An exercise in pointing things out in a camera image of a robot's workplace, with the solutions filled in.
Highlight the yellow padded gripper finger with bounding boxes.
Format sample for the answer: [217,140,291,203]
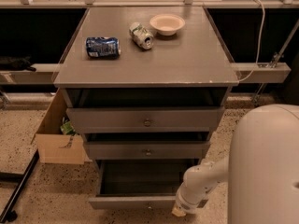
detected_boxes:
[171,204,186,217]

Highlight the green packet in box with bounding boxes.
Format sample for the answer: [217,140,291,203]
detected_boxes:
[60,119,76,135]

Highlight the grey top drawer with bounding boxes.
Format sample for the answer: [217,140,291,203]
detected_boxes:
[66,107,224,134]

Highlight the blue crushed soda can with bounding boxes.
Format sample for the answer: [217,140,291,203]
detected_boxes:
[85,37,121,58]

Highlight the black object on ledge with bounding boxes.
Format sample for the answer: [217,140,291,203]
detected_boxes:
[0,56,36,72]

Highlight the green white soda can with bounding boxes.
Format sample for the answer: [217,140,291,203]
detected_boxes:
[129,22,153,50]

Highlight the grey drawer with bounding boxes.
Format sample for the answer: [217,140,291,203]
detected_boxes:
[89,159,198,209]
[83,141,210,160]
[66,107,224,134]

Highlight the grey bottom drawer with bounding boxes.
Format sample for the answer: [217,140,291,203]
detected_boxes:
[89,159,198,209]

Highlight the white cable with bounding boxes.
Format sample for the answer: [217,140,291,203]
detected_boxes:
[236,0,266,83]

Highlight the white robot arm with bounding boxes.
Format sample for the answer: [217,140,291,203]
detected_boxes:
[172,104,299,224]

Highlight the diagonal metal strut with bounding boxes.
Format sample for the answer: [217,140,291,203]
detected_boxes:
[252,19,299,106]

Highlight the black floor rail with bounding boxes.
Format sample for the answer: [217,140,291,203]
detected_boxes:
[0,151,39,224]

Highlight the grey drawer cabinet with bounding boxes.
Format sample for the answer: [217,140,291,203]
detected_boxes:
[53,6,240,161]

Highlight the cardboard box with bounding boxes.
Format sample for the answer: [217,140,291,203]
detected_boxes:
[36,91,86,164]

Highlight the grey middle drawer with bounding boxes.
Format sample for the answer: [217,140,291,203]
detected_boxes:
[83,141,210,160]

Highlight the metal frame rail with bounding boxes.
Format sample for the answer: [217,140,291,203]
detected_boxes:
[0,63,291,86]

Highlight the white paper bowl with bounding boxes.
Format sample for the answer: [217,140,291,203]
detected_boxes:
[149,14,185,36]

